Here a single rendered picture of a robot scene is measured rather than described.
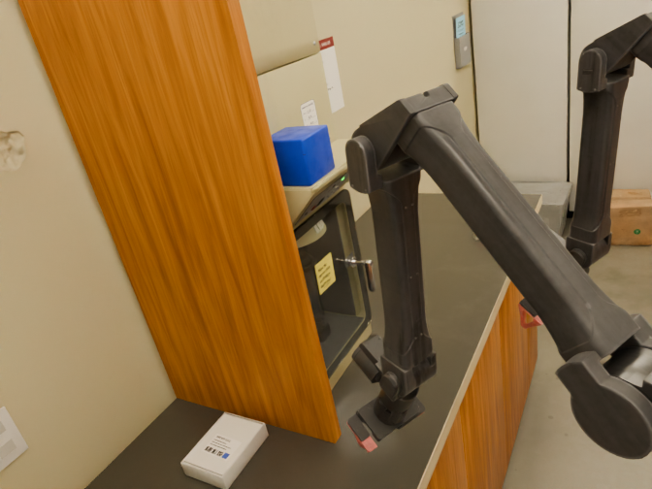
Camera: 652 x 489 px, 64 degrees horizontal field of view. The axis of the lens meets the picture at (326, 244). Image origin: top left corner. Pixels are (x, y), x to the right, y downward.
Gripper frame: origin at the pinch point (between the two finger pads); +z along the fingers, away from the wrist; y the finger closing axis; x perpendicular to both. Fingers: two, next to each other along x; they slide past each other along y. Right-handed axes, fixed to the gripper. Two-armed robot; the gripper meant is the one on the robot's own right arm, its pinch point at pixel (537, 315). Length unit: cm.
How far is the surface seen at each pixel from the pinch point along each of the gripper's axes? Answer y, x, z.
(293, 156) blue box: 46, -41, -37
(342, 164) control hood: 34, -41, -30
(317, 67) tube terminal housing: 24, -64, -37
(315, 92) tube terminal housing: 27, -60, -33
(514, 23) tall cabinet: -223, -169, 52
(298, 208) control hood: 47, -36, -28
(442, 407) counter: 29.8, 2.1, 11.1
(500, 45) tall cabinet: -219, -170, 67
